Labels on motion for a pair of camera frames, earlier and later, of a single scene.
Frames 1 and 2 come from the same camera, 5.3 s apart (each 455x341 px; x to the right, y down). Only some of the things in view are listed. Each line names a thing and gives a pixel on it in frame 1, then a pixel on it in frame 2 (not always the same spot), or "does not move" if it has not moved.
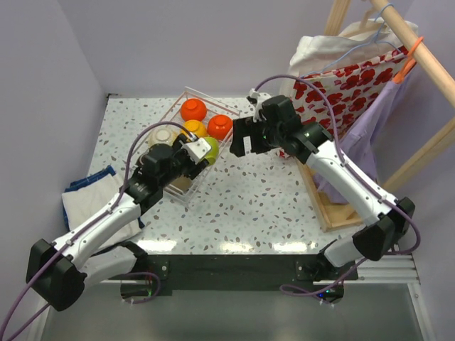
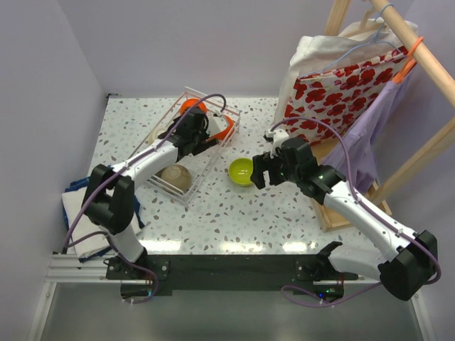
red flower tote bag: x=352 y=91 does not move
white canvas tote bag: x=358 y=41 does not move
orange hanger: x=409 y=62 does not move
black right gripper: x=244 y=126 to x=260 y=163
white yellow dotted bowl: x=162 y=134 does not move
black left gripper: x=193 y=165 to x=205 y=127
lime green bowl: x=212 y=155 to x=240 y=170
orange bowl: x=193 y=109 does not move
